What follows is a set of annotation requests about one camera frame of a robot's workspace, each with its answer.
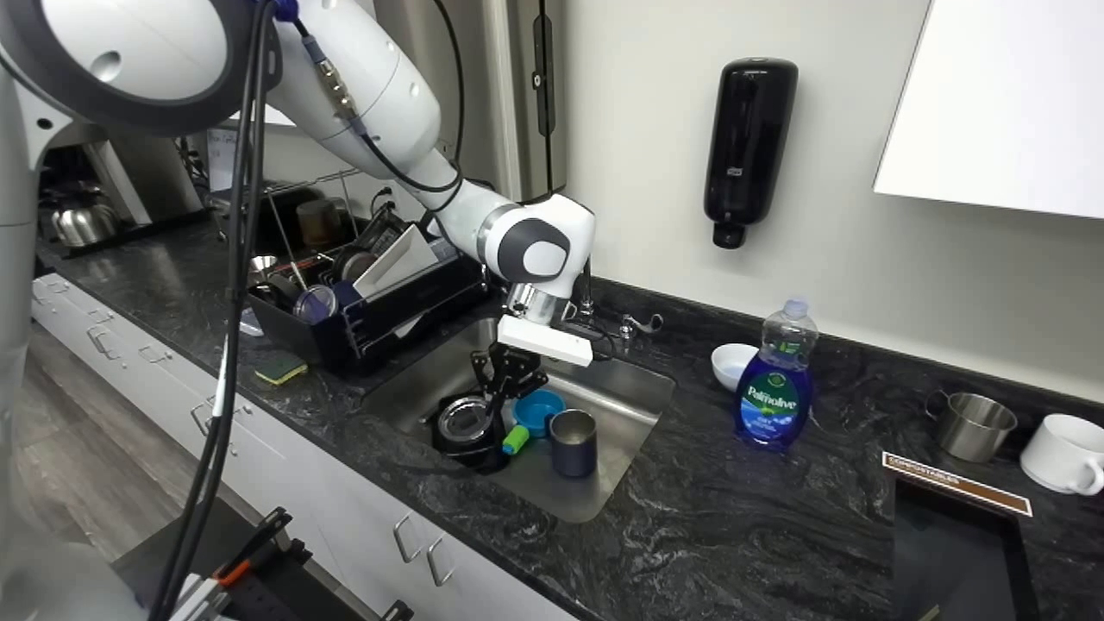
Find black dish rack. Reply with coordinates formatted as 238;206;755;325
245;246;494;374

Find black plastic food container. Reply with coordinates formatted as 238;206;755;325
425;390;518;475

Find navy blue thermos cup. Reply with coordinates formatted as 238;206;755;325
546;407;599;484

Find small white bowl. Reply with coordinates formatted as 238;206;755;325
707;337;761;392

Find chrome faucet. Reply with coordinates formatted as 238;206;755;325
558;291;668;357

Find black wall soap dispenser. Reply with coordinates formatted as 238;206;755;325
700;60;801;251

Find small steel cup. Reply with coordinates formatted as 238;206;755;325
927;387;1021;467

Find glass coffee carafe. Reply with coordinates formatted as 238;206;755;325
37;187;122;251

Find stainless steel sink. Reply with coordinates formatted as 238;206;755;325
357;315;681;527

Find black clamp with orange trigger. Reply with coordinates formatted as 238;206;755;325
170;505;303;621

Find blue dish soap bottle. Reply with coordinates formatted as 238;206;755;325
734;292;821;454

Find white cutting board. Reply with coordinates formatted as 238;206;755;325
349;221;440;303

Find black perforated breadboard table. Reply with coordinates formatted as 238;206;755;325
110;492;389;621

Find black counter tray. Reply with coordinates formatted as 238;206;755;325
881;447;1042;621

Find white lower cabinet drawers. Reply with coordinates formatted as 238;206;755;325
30;272;581;621

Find green yellow sponge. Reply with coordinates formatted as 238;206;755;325
253;348;310;390

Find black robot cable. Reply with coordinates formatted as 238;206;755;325
147;0;468;621

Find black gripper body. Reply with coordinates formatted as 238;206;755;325
479;337;553;401

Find white mug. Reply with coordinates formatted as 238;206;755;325
1016;412;1104;497

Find steel paper towel dispenser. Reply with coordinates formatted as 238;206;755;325
372;0;570;200

